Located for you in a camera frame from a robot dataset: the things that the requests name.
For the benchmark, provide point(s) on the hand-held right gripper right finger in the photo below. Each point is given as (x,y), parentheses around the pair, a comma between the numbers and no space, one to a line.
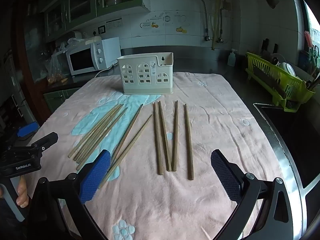
(225,177)

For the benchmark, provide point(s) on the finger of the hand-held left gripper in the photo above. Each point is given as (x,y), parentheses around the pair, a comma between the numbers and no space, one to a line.
(46,140)
(27,129)

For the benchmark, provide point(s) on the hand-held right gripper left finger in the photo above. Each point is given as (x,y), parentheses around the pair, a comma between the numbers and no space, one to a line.
(96,177)

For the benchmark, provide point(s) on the dark wooden chopstick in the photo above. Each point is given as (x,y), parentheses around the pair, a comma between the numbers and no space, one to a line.
(188,142)
(164,135)
(175,135)
(157,142)

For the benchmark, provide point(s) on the cream plastic chopstick holder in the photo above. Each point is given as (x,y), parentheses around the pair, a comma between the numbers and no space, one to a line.
(135,70)

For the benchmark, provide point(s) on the person's left hand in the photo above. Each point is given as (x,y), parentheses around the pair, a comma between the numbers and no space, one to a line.
(22,192)

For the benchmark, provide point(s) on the green base cabinet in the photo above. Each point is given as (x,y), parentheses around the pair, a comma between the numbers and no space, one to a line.
(57,98)

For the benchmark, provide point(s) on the pink flowered towel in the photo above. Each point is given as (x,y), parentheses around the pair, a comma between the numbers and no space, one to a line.
(212,120)

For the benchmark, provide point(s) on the clear plastic bag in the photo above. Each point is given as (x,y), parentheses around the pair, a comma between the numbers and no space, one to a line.
(56,65)

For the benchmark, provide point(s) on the dark kitchen sink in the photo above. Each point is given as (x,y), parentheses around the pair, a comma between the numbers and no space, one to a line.
(287,135)

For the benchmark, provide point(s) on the white microwave oven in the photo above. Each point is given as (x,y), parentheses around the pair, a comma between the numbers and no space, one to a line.
(82,60)

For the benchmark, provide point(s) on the white countertop appliance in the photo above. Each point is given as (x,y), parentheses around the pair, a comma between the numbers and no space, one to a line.
(76,35)

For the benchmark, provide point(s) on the green plastic dish rack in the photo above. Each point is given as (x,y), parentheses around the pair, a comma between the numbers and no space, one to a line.
(275,77)

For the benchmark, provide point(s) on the clear soap bottle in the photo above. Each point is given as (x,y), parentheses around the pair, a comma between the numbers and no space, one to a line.
(231,60)

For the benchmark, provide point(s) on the white plates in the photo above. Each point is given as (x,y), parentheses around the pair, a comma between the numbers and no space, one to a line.
(287,68)

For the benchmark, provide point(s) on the pink bottle brush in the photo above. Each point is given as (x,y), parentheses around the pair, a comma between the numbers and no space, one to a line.
(308,40)

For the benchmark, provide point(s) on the kitchen window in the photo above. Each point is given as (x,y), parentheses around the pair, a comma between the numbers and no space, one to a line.
(312,25)

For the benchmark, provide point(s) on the black wall socket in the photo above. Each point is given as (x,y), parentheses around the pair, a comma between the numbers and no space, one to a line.
(101,29)

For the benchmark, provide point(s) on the green wall cabinet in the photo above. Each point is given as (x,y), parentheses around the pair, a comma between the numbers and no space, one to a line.
(82,12)

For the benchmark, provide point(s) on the white wall label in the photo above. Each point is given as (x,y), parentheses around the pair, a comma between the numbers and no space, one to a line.
(114,22)

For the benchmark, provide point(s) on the orange fruit wall sticker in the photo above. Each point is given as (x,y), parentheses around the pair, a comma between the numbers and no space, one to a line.
(181,29)

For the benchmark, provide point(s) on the teapot fruit wall sticker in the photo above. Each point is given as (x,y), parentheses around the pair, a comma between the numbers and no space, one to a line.
(154,25)

